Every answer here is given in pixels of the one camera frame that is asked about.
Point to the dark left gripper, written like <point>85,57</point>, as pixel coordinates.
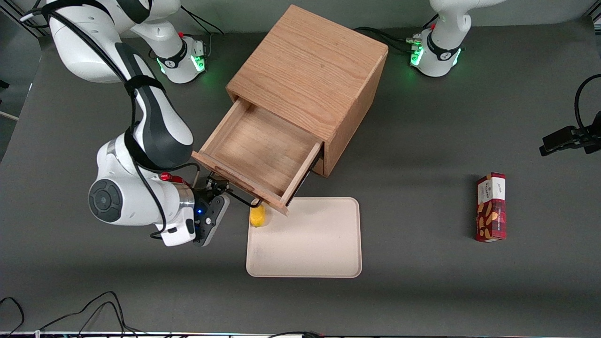
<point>597,123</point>

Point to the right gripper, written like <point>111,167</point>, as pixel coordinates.
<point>203,195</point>

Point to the wooden drawer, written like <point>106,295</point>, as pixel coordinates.
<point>258,150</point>

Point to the wooden drawer cabinet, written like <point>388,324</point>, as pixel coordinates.
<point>310,70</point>

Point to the red bottle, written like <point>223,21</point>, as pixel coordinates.
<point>171,178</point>

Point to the yellow lemon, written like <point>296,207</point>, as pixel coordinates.
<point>257,217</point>

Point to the red plaid shortbread cookie box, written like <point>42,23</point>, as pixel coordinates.
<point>490,211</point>

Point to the beige plastic tray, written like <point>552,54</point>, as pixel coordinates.
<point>310,239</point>

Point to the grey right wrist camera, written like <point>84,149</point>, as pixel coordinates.
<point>213,220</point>

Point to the aluminium frame rail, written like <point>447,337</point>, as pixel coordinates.
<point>19,19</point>

